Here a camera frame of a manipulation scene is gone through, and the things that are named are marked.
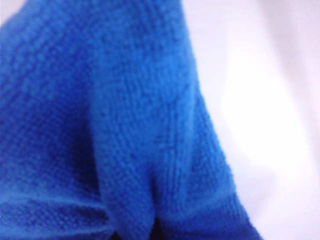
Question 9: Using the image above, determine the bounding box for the blue microfibre rag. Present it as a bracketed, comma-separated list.
[0, 0, 266, 240]

